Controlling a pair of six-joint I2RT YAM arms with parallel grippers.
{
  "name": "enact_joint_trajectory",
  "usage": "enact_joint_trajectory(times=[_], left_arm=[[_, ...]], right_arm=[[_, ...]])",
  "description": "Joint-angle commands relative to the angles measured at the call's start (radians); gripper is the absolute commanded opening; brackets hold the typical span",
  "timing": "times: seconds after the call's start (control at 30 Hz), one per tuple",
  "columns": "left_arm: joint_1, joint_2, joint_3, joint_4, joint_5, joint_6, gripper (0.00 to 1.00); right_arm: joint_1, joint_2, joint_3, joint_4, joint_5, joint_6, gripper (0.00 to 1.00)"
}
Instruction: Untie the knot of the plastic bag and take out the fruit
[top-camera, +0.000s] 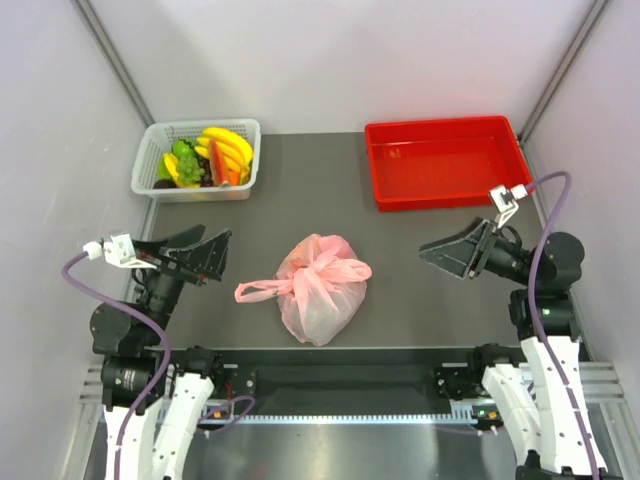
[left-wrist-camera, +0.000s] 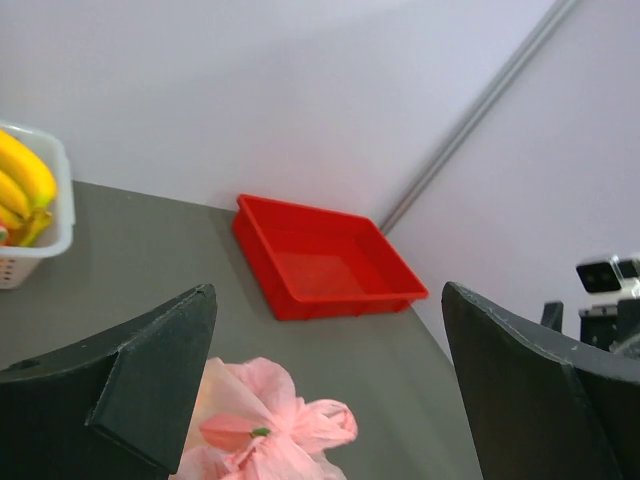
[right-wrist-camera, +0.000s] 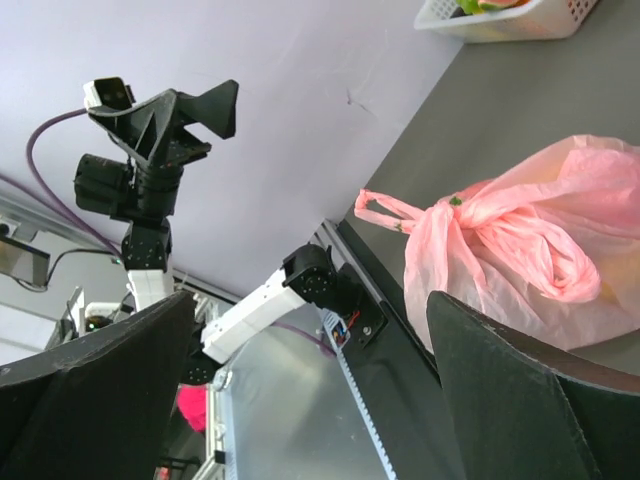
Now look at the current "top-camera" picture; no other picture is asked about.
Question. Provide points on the white plastic basket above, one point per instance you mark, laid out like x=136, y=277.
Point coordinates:
x=159, y=137

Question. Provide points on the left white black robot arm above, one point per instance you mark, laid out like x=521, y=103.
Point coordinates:
x=131, y=338

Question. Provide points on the pink plastic bag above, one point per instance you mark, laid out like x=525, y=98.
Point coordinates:
x=319, y=286

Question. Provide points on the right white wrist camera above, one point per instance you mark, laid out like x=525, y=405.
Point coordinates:
x=506, y=200

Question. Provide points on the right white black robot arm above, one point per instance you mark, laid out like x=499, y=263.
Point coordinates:
x=537, y=389

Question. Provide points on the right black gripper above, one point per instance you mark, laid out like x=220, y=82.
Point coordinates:
x=455, y=253

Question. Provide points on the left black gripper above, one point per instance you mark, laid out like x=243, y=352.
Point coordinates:
x=197, y=261

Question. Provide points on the green apple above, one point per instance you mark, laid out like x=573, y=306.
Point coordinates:
x=182, y=147

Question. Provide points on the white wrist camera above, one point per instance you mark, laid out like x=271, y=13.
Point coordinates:
x=506, y=200
x=117, y=250

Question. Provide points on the yellow banana bunch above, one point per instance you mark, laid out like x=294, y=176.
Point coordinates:
x=236, y=150

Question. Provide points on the green grape bunch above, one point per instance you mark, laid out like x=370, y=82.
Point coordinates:
x=188, y=170

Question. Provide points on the red plastic tray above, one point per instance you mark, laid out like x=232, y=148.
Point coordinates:
x=442, y=163

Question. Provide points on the dark purple grapes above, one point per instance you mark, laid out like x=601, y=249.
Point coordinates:
x=206, y=179

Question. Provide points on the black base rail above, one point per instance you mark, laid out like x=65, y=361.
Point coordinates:
x=346, y=381

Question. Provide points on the watermelon slice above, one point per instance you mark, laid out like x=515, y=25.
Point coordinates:
x=219, y=166

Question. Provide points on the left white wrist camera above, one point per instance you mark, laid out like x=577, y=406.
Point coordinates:
x=117, y=250

